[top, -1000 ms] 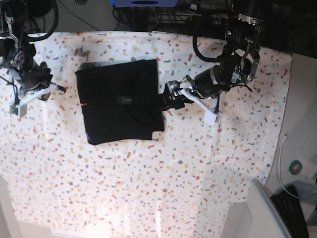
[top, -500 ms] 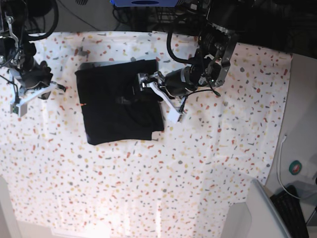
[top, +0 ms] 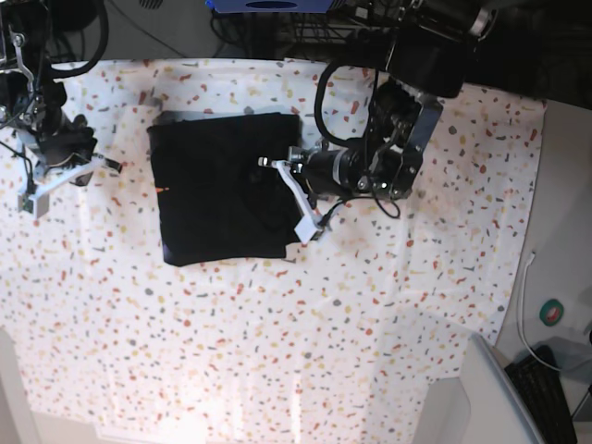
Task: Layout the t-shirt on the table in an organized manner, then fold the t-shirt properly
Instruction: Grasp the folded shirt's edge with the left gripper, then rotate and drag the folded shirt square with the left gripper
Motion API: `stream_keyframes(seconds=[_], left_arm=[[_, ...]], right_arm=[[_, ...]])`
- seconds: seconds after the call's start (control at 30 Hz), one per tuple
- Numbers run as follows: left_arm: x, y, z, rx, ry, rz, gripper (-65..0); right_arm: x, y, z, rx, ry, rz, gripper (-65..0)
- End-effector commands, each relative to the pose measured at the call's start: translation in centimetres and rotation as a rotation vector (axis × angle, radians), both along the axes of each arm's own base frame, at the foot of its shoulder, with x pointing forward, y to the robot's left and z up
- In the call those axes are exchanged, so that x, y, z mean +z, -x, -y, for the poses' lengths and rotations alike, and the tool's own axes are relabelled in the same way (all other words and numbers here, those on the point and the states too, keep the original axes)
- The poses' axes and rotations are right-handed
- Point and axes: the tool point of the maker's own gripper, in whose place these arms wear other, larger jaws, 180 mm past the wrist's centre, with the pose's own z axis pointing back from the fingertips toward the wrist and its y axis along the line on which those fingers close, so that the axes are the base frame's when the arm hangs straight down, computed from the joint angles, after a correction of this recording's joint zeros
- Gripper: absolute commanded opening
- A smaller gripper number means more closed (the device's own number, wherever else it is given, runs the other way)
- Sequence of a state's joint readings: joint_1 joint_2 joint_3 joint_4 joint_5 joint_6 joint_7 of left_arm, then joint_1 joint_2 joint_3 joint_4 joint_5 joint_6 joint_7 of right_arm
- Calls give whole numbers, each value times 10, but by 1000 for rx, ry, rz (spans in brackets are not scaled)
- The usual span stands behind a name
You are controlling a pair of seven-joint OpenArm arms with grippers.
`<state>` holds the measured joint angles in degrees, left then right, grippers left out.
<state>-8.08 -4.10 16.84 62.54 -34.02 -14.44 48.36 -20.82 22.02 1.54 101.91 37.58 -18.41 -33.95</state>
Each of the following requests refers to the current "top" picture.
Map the white cable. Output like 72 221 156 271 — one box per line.
517 251 561 372

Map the black keyboard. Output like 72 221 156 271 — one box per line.
505 355 577 444

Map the blue box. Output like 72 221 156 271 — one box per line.
205 0 346 14

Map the black t-shirt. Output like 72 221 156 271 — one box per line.
147 113 301 266

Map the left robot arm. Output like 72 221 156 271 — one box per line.
258 1 497 243

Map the terrazzo patterned tablecloth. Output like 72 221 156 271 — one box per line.
1 59 547 443

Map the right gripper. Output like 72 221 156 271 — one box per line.
17 113 123 218

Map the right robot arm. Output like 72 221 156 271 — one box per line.
1 1 122 219

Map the white monitor edge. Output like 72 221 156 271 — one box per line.
460 334 545 444

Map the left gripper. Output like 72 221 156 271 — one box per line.
258 142 370 243

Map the green tape roll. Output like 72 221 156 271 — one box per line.
539 299 565 327

